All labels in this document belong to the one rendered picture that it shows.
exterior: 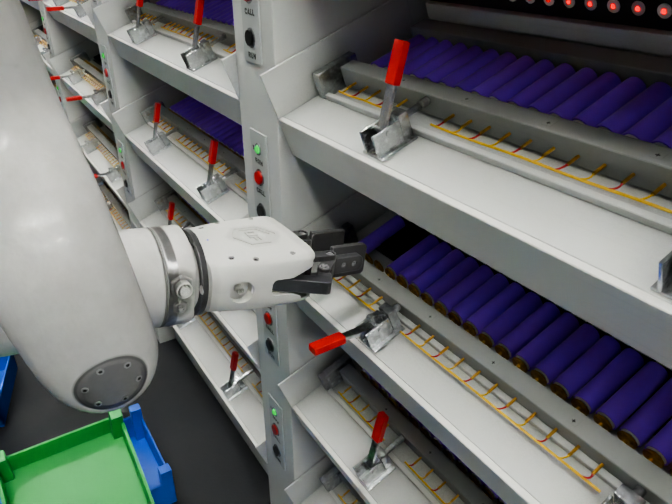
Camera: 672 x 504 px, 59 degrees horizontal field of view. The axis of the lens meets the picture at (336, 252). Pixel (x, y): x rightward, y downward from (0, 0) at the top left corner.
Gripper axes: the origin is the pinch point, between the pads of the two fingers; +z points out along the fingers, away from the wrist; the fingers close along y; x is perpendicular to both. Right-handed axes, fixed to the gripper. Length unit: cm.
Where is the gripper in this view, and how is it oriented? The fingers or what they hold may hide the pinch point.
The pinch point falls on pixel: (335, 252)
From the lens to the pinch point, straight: 59.5
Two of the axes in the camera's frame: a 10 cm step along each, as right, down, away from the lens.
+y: -5.4, -4.0, 7.4
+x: -1.3, 9.1, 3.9
